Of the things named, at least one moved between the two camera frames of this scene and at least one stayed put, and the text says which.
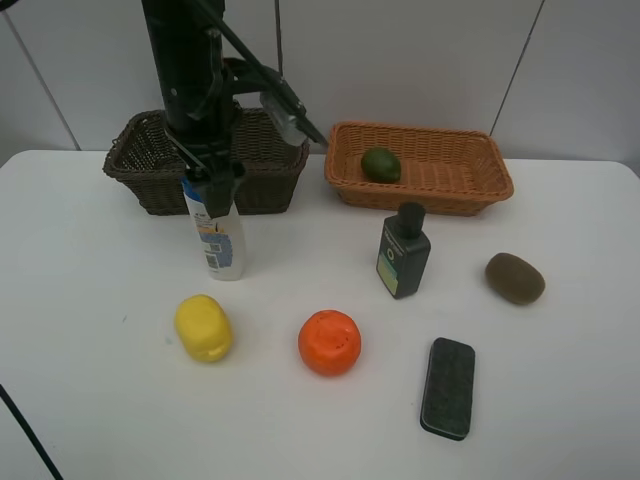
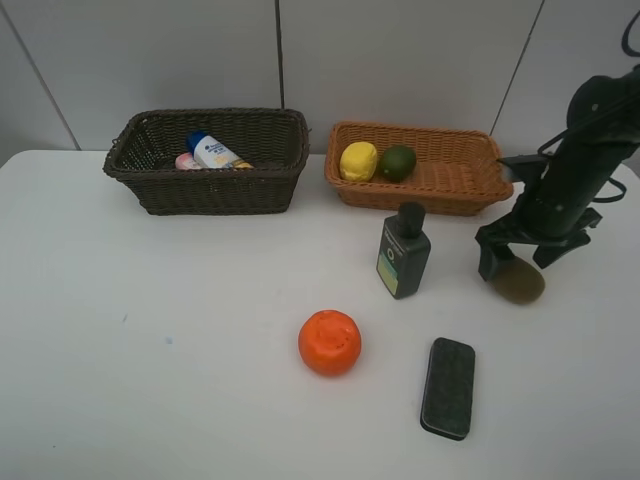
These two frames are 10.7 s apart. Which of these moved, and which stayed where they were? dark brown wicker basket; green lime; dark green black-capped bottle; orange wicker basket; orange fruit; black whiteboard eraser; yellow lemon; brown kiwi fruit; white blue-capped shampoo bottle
Moved: white blue-capped shampoo bottle; yellow lemon; green lime
Stayed: dark brown wicker basket; orange wicker basket; brown kiwi fruit; orange fruit; dark green black-capped bottle; black whiteboard eraser
